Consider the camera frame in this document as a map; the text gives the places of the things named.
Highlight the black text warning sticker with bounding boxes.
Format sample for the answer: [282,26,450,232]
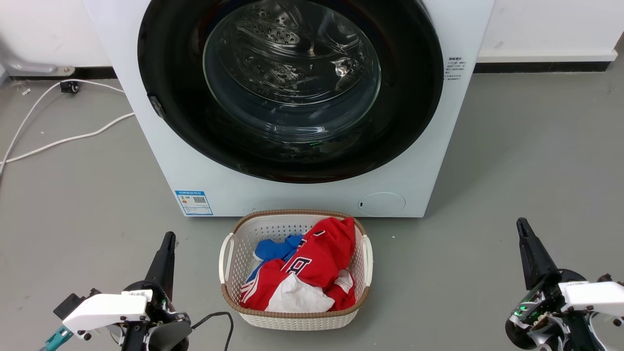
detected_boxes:
[444,57,467,81]

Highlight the grey metal pipe bracket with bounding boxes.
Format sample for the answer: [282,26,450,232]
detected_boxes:
[0,44,76,78]

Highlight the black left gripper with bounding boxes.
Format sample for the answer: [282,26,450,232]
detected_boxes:
[119,232,192,351]

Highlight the red jersey with white letters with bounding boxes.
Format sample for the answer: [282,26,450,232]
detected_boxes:
[239,217,357,312]

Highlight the black round washer door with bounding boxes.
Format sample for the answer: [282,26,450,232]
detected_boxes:
[137,0,445,184]

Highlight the blue garment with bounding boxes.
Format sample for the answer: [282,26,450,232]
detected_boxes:
[246,234,304,283]

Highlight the blue energy label sticker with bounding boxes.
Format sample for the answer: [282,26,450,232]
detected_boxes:
[175,190,214,216]

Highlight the white garment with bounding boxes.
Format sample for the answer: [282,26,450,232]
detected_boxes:
[265,269,354,313]

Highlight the white front-load washing machine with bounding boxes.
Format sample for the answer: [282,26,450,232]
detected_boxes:
[82,0,495,218]

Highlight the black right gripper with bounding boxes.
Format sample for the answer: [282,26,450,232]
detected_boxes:
[505,217,593,351]

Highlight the round white filter cover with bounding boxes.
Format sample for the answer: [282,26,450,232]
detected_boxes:
[358,192,406,216]

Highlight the white wall baseboard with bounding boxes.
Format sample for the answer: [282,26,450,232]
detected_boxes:
[477,48,619,63]

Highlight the thin black left gripper cable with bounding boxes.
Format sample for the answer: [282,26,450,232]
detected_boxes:
[190,312,234,351]

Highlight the teal cable connector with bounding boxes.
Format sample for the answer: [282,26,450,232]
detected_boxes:
[40,326,74,351]

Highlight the white woven laundry basket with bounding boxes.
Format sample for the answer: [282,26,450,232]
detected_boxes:
[219,209,374,331]

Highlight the white power cable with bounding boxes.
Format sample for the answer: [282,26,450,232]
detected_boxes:
[0,79,136,175]

